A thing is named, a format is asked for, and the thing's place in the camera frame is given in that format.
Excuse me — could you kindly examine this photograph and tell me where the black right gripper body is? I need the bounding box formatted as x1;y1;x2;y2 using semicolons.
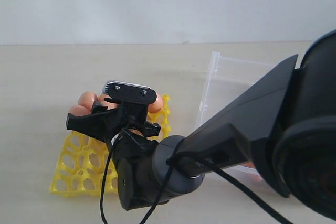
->
104;99;161;140

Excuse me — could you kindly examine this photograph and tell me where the brown egg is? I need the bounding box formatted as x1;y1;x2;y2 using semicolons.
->
69;105;91;116
148;93;164;113
78;91;98;110
98;94;118;110

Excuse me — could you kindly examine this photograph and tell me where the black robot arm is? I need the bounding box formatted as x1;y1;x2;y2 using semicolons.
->
66;31;335;223

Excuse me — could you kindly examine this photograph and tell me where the yellow plastic egg tray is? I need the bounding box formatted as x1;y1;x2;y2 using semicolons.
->
49;94;171;197

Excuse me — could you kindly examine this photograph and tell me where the clear plastic bin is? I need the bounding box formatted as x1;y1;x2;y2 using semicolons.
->
195;52;291;188

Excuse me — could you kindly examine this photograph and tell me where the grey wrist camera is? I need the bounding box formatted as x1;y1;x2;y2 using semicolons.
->
102;80;157;105

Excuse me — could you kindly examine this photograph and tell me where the black cable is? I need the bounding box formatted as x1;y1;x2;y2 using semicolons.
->
99;123;295;224

